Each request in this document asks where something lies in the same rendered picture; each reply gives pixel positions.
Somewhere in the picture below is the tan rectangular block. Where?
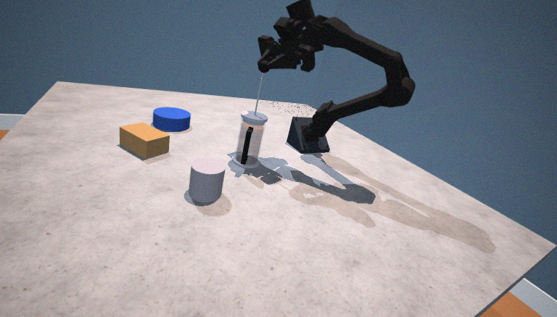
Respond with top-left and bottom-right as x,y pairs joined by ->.
120,122 -> 170,159

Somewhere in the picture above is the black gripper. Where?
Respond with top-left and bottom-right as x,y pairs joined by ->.
257,32 -> 315,72

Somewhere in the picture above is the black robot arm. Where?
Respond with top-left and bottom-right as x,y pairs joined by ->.
273,0 -> 416,142

